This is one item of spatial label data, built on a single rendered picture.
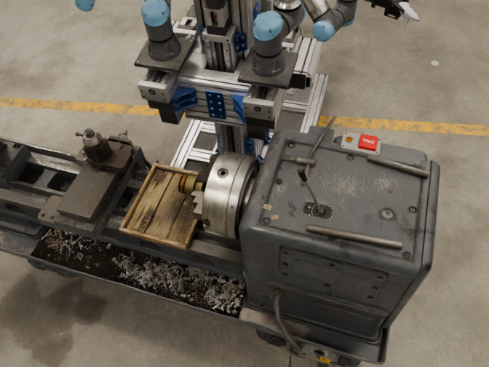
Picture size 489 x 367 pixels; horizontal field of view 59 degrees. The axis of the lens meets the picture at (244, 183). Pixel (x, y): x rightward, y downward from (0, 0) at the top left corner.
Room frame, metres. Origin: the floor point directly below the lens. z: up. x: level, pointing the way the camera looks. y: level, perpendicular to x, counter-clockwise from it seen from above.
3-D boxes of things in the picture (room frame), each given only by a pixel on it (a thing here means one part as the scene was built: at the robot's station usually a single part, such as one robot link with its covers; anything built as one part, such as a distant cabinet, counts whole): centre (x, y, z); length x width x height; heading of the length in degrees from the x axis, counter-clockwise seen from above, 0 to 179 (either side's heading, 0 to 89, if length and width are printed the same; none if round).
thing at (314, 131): (1.00, -0.29, 1.24); 0.09 x 0.08 x 0.03; 67
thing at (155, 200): (1.02, 0.33, 0.89); 0.36 x 0.30 x 0.04; 157
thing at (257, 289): (0.77, -0.32, 0.43); 0.60 x 0.48 x 0.86; 67
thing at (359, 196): (0.77, -0.32, 1.06); 0.59 x 0.48 x 0.39; 67
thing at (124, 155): (1.21, 0.58, 0.99); 0.20 x 0.10 x 0.05; 67
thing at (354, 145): (0.95, -0.42, 1.23); 0.13 x 0.08 x 0.05; 67
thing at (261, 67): (1.51, -0.16, 1.21); 0.15 x 0.15 x 0.10
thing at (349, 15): (1.42, -0.43, 1.46); 0.11 x 0.08 x 0.11; 138
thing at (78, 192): (1.16, 0.63, 0.95); 0.43 x 0.17 x 0.05; 157
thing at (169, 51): (1.69, 0.30, 1.21); 0.15 x 0.15 x 0.10
